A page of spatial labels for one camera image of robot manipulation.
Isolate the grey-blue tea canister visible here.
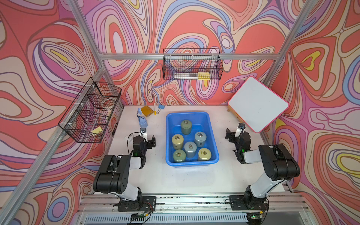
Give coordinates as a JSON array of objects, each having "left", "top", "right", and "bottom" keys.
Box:
[
  {"left": 184, "top": 142, "right": 197, "bottom": 158},
  {"left": 194, "top": 131, "right": 207, "bottom": 148}
]

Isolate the yellow-green tea canister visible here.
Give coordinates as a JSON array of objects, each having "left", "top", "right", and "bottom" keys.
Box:
[{"left": 198, "top": 148, "right": 212, "bottom": 161}]

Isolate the blue plastic basket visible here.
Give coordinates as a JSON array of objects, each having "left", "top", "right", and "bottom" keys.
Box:
[{"left": 166, "top": 112, "right": 219, "bottom": 167}]

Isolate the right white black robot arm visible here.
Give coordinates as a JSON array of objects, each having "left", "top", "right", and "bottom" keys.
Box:
[{"left": 225, "top": 128, "right": 301, "bottom": 210}]

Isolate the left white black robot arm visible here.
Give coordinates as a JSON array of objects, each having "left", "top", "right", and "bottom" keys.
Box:
[{"left": 93, "top": 136, "right": 156, "bottom": 202}]

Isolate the olive green tea canister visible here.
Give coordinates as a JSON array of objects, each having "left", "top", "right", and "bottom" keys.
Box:
[{"left": 172, "top": 134, "right": 184, "bottom": 150}]

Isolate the green tea canister front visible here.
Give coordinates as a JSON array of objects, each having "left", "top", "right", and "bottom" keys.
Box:
[{"left": 173, "top": 149, "right": 186, "bottom": 163}]

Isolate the dark green tea canister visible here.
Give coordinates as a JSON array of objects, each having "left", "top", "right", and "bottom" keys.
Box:
[{"left": 181, "top": 120, "right": 192, "bottom": 135}]

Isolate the yellow sponge in basket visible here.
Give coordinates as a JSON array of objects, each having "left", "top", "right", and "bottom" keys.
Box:
[{"left": 91, "top": 126, "right": 104, "bottom": 135}]

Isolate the yellow box in basket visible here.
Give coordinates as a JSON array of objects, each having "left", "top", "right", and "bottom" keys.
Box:
[{"left": 197, "top": 72, "right": 212, "bottom": 81}]

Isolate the blue spray bottle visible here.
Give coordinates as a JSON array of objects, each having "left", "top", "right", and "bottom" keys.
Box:
[{"left": 136, "top": 108, "right": 148, "bottom": 128}]

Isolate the wooden board easel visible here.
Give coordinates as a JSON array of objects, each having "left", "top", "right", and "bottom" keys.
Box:
[{"left": 227, "top": 106, "right": 244, "bottom": 123}]

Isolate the amber square block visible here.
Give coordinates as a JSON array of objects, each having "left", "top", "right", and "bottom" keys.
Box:
[{"left": 141, "top": 106, "right": 154, "bottom": 117}]

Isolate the blue small clip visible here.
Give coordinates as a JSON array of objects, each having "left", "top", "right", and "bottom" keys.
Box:
[{"left": 157, "top": 105, "right": 165, "bottom": 113}]

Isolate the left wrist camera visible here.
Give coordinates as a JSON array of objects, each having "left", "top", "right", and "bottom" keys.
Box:
[{"left": 140, "top": 127, "right": 148, "bottom": 141}]

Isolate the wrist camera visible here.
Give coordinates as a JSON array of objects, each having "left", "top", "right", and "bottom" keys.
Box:
[
  {"left": 140, "top": 127, "right": 148, "bottom": 141},
  {"left": 235, "top": 123, "right": 246, "bottom": 137}
]

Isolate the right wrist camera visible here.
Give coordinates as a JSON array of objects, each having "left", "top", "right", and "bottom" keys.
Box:
[{"left": 235, "top": 123, "right": 246, "bottom": 137}]

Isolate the white board pink frame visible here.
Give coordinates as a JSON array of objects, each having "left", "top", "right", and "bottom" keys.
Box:
[{"left": 228, "top": 77, "right": 289, "bottom": 133}]

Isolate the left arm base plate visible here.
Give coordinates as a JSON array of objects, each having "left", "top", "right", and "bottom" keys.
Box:
[{"left": 116, "top": 196, "right": 157, "bottom": 212}]

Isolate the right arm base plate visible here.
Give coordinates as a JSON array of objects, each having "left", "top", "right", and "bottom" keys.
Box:
[{"left": 226, "top": 195, "right": 269, "bottom": 211}]

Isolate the black wire basket left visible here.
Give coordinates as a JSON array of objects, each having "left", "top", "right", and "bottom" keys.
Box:
[{"left": 58, "top": 78, "right": 122, "bottom": 143}]

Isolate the black wire basket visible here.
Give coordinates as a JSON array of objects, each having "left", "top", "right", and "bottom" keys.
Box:
[
  {"left": 162, "top": 47, "right": 224, "bottom": 80},
  {"left": 58, "top": 78, "right": 122, "bottom": 143}
]

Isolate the black wire basket back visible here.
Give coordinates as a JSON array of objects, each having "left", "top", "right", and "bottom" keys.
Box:
[{"left": 162, "top": 47, "right": 224, "bottom": 80}]

